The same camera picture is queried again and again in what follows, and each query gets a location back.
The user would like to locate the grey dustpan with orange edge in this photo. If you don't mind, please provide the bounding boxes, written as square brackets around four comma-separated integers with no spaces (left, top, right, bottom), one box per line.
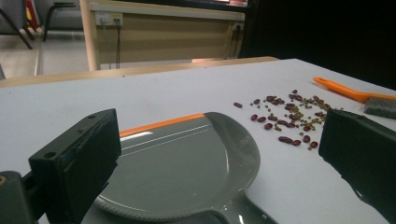
[92,111,278,224]

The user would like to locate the white power strip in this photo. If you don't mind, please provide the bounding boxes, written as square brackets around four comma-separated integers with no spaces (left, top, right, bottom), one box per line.
[94,11,124,26]

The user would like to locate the orange brush with grey bristles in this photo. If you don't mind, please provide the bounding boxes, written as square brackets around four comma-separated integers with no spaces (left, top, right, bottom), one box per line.
[313,76,396,119]

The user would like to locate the metal floor rail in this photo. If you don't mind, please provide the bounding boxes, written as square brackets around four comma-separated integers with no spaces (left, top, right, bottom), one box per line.
[33,29,45,77]

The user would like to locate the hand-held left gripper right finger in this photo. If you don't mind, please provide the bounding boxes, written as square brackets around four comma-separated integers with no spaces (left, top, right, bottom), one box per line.
[318,107,396,224]

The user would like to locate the wooden table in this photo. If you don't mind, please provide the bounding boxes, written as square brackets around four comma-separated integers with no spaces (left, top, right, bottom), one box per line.
[0,56,279,89]

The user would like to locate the black hanging cable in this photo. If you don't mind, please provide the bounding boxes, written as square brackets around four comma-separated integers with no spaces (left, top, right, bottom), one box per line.
[115,19,122,69]

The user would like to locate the beige wooden desk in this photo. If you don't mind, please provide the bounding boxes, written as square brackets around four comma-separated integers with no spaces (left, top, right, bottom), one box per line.
[78,0,247,71]

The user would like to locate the pile of red and green beans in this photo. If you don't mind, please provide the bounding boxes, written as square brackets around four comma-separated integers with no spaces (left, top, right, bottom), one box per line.
[233,89,345,151]

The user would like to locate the black chair legs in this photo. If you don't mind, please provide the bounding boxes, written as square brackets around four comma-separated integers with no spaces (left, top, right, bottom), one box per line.
[41,2,78,43]
[0,7,34,50]

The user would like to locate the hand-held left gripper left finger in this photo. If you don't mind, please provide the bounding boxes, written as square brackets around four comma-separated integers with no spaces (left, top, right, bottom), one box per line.
[28,108,122,224]

